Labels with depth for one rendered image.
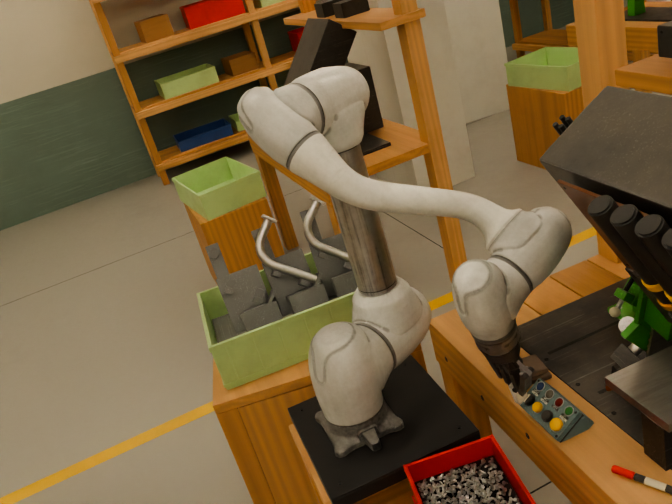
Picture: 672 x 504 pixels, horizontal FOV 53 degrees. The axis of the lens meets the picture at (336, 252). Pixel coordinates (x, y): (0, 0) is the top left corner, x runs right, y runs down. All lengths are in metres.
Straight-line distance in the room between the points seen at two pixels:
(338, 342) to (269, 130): 0.51
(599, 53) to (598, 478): 1.09
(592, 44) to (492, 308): 0.97
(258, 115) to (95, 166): 6.75
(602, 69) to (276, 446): 1.50
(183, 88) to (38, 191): 1.99
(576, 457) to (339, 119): 0.87
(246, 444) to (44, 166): 6.15
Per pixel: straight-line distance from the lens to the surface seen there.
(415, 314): 1.72
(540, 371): 1.74
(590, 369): 1.78
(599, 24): 1.99
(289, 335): 2.17
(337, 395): 1.61
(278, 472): 2.38
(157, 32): 7.48
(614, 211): 1.02
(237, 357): 2.18
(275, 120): 1.39
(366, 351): 1.60
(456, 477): 1.58
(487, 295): 1.23
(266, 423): 2.25
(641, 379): 1.38
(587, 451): 1.58
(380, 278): 1.65
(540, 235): 1.33
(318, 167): 1.35
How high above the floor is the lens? 2.00
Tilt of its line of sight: 25 degrees down
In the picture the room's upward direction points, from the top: 16 degrees counter-clockwise
